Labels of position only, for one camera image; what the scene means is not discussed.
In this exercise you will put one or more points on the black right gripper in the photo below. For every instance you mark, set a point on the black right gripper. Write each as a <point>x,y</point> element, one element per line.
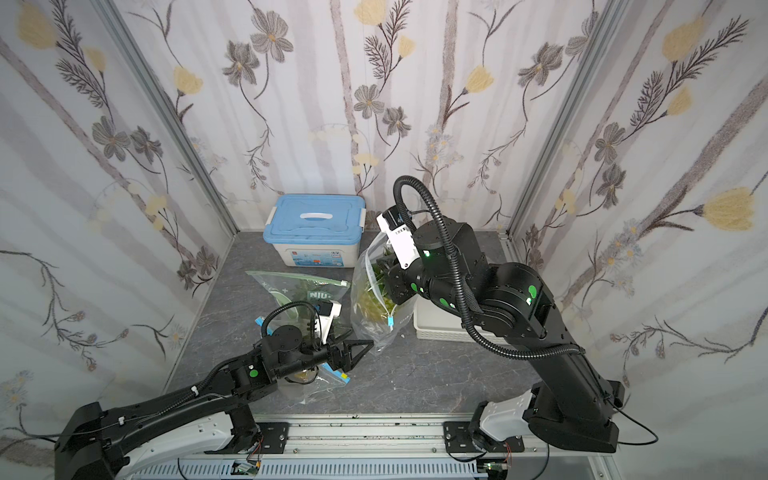
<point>399,285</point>

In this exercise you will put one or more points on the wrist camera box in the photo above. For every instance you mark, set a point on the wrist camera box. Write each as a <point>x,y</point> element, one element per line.
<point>399,236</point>
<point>326,311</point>

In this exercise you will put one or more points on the blue lid storage box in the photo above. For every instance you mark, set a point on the blue lid storage box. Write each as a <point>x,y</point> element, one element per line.
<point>316,230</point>

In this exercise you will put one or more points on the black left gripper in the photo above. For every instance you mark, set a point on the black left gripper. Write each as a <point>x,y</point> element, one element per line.
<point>335,354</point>

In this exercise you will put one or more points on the clear bag blue zipper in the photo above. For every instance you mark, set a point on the clear bag blue zipper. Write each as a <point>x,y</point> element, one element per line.
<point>303,384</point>
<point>379,249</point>

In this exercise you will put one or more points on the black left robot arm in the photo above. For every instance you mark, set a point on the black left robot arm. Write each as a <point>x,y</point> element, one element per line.
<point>212,415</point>

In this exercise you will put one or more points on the white vented cable duct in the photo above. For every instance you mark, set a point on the white vented cable duct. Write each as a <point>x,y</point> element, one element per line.
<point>413,468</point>

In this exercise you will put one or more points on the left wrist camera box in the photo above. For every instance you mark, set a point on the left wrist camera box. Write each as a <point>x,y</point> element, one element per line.
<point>326,311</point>

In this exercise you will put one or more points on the white perforated plastic basket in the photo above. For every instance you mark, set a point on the white perforated plastic basket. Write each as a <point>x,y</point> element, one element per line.
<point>433,323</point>

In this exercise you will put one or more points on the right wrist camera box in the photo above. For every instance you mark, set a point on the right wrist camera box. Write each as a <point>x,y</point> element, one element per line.
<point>399,236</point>

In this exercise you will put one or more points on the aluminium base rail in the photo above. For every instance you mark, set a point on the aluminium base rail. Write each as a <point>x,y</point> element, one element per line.
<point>387,437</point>

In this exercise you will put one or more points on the green zipper NIU bag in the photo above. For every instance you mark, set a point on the green zipper NIU bag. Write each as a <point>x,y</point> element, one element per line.
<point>287,287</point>

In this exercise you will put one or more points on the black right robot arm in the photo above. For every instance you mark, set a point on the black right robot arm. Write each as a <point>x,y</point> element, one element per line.
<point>508,310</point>

